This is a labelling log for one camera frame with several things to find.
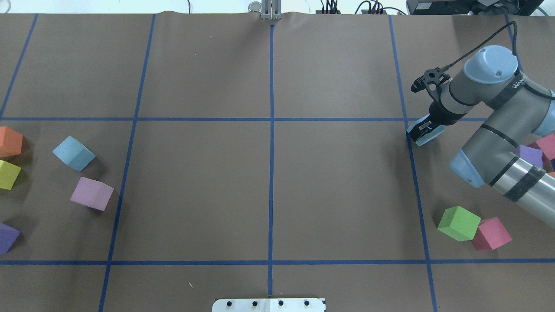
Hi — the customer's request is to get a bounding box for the purple foam block right side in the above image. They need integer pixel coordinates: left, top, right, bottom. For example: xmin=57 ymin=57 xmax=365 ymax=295
xmin=513 ymin=145 xmax=543 ymax=168

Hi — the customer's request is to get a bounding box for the light pink foam block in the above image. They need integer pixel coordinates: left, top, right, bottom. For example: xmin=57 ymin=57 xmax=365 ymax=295
xmin=71 ymin=176 xmax=114 ymax=211

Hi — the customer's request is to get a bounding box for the yellow foam block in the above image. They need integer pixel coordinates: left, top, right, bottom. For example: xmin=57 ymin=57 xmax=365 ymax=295
xmin=0 ymin=160 xmax=22 ymax=190

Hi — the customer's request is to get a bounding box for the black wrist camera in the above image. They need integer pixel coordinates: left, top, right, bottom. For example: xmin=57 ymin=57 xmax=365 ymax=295
xmin=411 ymin=66 xmax=451 ymax=93

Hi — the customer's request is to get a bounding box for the light blue foam block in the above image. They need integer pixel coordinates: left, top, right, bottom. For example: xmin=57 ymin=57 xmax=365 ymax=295
xmin=406 ymin=117 xmax=446 ymax=147
xmin=53 ymin=136 xmax=96 ymax=172

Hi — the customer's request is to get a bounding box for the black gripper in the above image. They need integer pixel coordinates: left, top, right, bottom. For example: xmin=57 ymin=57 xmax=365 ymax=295
xmin=408 ymin=101 xmax=467 ymax=142

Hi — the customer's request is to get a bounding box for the purple foam block left side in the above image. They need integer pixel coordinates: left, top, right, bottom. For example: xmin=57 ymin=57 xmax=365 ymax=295
xmin=0 ymin=223 xmax=20 ymax=254

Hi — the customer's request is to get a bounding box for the purple foam block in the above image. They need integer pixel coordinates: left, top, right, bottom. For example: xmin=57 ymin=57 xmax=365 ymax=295
xmin=0 ymin=223 xmax=20 ymax=254
xmin=513 ymin=145 xmax=543 ymax=168

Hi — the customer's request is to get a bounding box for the orange foam block left side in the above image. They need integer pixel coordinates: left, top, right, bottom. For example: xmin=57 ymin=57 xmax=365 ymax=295
xmin=0 ymin=126 xmax=23 ymax=158

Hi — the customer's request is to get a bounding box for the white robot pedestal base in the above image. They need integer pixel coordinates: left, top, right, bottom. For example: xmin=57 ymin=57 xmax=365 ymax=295
xmin=212 ymin=298 xmax=327 ymax=312

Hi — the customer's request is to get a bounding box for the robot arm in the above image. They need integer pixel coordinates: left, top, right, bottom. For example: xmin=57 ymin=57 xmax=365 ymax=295
xmin=407 ymin=45 xmax=555 ymax=227

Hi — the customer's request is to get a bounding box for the metal clamp at table edge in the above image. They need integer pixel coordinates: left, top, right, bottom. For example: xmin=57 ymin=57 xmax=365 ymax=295
xmin=248 ymin=0 xmax=283 ymax=20

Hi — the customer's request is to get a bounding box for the magenta foam block near bin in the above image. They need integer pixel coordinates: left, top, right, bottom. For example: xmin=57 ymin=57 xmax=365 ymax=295
xmin=534 ymin=134 xmax=555 ymax=161

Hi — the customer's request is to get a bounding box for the pink foam block by green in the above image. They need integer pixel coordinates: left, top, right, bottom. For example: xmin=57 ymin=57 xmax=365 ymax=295
xmin=472 ymin=217 xmax=512 ymax=251

